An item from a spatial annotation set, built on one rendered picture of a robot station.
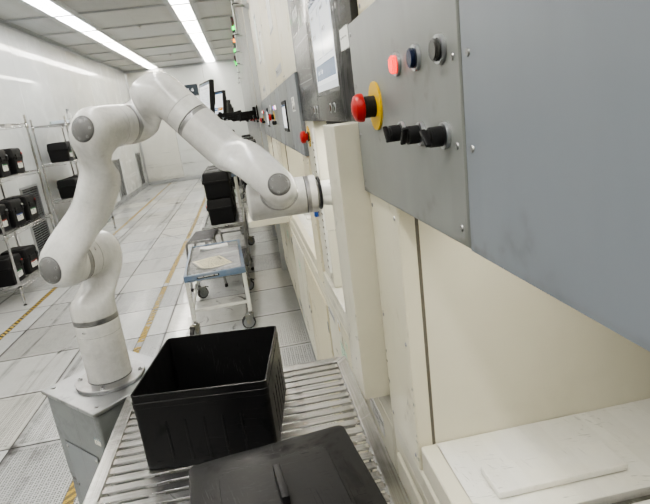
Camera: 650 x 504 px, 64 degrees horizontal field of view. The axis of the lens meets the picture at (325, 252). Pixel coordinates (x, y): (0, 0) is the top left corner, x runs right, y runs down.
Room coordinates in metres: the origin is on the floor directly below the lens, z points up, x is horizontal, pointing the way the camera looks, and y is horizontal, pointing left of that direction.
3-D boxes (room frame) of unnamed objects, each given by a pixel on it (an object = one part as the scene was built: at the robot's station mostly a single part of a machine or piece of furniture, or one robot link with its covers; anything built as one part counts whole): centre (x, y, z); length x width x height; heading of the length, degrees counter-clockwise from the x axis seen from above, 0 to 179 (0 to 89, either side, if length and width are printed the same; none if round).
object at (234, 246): (3.84, 0.82, 0.24); 0.97 x 0.52 x 0.48; 10
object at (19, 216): (5.27, 3.15, 0.81); 0.30 x 0.28 x 0.26; 7
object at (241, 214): (5.51, 1.01, 0.24); 0.94 x 0.53 x 0.48; 7
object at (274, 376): (1.06, 0.28, 0.85); 0.28 x 0.28 x 0.17; 89
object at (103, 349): (1.37, 0.66, 0.85); 0.19 x 0.19 x 0.18
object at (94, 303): (1.41, 0.65, 1.07); 0.19 x 0.12 x 0.24; 160
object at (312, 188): (1.18, 0.01, 1.25); 0.09 x 0.03 x 0.08; 7
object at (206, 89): (4.65, 0.67, 1.59); 0.50 x 0.41 x 0.36; 97
